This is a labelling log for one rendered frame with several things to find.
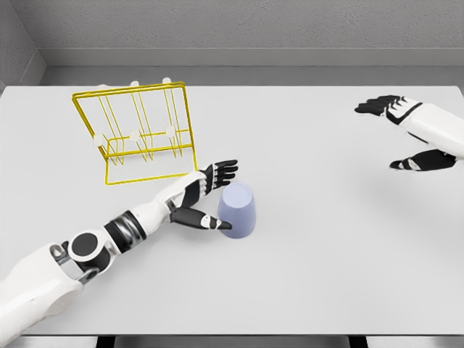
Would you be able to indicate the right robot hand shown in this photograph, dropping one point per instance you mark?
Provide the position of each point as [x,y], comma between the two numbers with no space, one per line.
[417,119]

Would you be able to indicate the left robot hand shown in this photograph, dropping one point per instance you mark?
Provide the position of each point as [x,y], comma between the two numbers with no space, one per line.
[188,194]

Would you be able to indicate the lavender plastic cup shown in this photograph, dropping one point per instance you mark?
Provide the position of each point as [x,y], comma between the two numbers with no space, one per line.
[237,212]

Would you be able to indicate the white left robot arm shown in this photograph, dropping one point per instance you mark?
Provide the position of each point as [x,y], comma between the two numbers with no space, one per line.
[65,261]

